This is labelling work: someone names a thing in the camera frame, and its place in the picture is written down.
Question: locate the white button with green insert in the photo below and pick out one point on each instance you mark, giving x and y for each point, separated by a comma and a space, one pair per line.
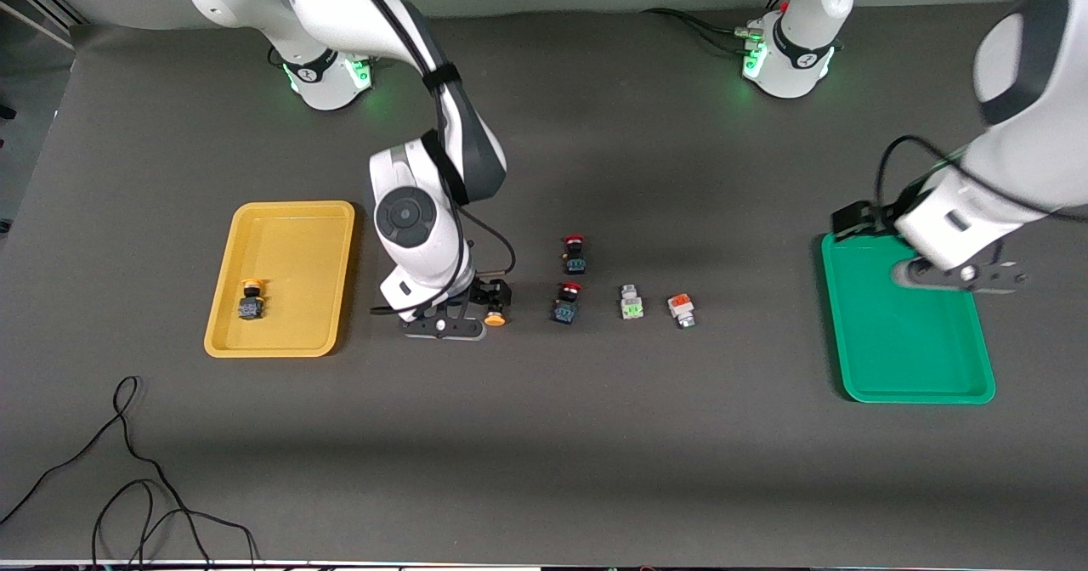
630, 302

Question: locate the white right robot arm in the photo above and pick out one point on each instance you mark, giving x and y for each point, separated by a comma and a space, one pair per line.
425, 231

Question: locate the yellow mushroom push button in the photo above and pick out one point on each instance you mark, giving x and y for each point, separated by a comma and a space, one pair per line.
495, 319
250, 302

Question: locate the green plastic tray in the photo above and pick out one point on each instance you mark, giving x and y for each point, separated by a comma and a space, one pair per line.
905, 342

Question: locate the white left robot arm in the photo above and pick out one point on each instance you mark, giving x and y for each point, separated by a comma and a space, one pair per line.
1020, 159

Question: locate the dark grey table mat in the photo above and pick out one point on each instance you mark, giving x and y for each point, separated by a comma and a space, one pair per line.
544, 469

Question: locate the white button with orange insert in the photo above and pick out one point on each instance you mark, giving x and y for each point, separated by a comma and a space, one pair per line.
681, 308

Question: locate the red mushroom push button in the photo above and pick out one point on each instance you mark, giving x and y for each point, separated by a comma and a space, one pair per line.
575, 257
568, 306

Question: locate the aluminium frame rail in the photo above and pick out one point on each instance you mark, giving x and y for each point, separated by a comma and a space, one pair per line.
42, 10

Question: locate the yellow plastic tray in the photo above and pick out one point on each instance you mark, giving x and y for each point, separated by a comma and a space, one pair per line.
297, 248

